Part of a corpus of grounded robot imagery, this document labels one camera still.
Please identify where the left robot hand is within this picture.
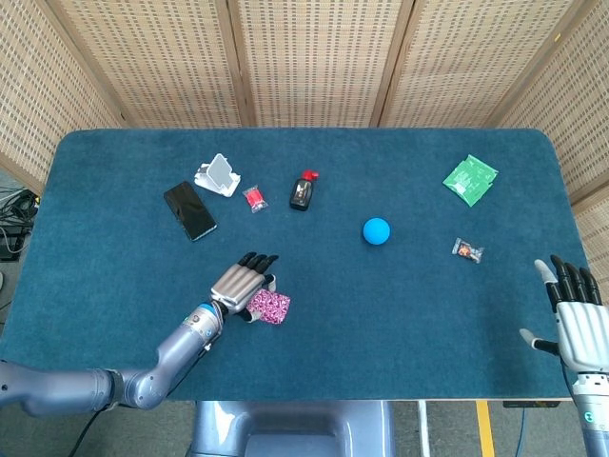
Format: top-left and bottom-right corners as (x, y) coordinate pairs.
(209, 251), (281, 325)

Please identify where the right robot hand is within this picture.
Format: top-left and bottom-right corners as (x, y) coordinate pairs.
(519, 254), (609, 375)

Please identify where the pink patterned card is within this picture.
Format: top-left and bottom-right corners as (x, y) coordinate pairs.
(246, 288), (292, 327)

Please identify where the black smartphone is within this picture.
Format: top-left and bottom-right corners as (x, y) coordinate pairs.
(163, 181), (219, 242)

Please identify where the white folding phone stand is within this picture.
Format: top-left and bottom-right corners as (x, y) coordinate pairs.
(193, 152), (241, 197)

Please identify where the small red packet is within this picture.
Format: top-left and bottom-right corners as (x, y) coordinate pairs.
(241, 185), (270, 214)

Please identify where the black bottle with red cap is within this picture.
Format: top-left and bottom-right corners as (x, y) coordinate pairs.
(288, 169), (320, 211)

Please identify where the dark wrapped candy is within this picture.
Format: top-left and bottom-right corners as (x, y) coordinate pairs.
(451, 237), (485, 264)

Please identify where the blue table cloth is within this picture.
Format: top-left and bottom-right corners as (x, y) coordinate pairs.
(0, 127), (580, 402)

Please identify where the blue ball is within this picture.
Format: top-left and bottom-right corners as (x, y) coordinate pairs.
(363, 217), (392, 247)

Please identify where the grey robot torso base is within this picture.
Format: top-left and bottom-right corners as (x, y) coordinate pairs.
(187, 400), (396, 457)

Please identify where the white table leg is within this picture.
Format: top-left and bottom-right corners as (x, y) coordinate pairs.
(417, 400), (432, 457)

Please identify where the green foil packet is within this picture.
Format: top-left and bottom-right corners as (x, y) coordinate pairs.
(442, 154), (500, 208)

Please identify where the woven bamboo screen panel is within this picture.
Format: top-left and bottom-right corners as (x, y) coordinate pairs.
(0, 0), (128, 196)
(213, 0), (418, 129)
(35, 0), (256, 129)
(484, 0), (609, 287)
(369, 0), (591, 129)

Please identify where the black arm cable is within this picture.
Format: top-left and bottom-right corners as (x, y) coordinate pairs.
(66, 407), (108, 457)

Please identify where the black floor cable bundle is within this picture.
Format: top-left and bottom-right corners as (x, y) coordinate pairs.
(0, 188), (42, 225)

